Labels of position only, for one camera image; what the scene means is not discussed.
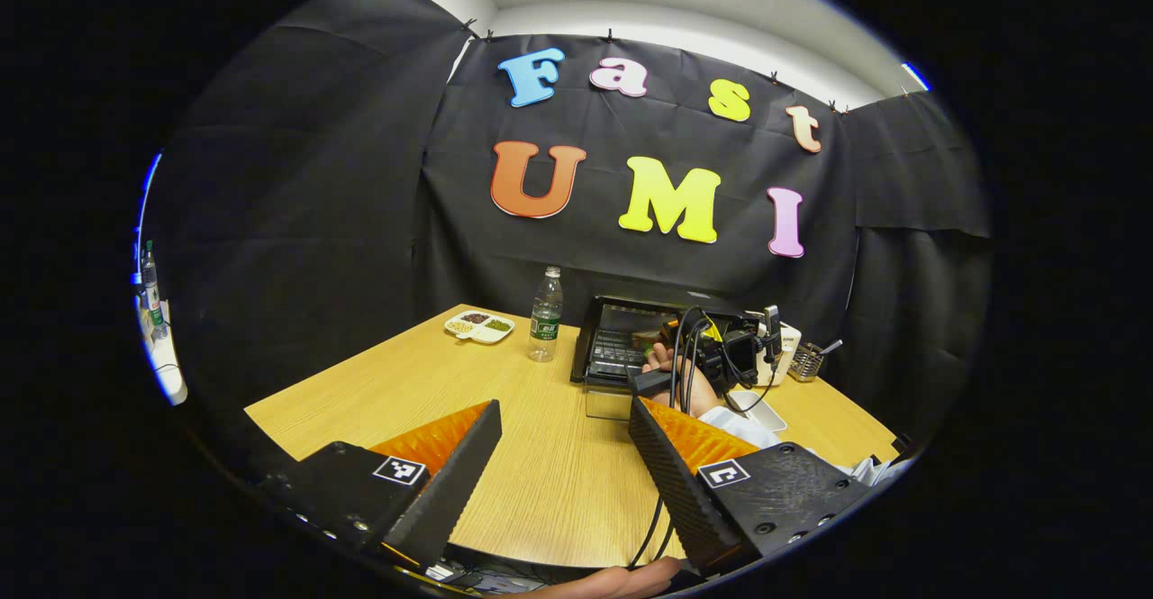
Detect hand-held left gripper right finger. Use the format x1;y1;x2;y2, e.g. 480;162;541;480
628;395;873;576

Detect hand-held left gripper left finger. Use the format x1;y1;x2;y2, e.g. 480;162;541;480
255;399;503;571

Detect black electric oven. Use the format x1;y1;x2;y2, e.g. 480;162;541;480
570;295;767;422

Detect white toaster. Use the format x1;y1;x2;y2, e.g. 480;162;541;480
757;322;803;386

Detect white divided snack plate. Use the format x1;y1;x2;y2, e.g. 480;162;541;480
443;310;516;345

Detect clear plastic water bottle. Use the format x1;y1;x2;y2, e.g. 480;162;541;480
528;266;565;363
141;241;168;340

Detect white side ledge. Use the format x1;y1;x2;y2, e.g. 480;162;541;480
133;153;189;406

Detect black backdrop cloth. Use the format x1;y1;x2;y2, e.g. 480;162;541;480
144;0;996;456

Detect row of small cloth clips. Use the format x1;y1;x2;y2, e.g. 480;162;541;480
378;0;911;118

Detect black cable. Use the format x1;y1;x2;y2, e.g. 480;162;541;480
628;494;676;571

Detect wire utensil basket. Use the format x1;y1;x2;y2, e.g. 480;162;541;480
788;344;825;382

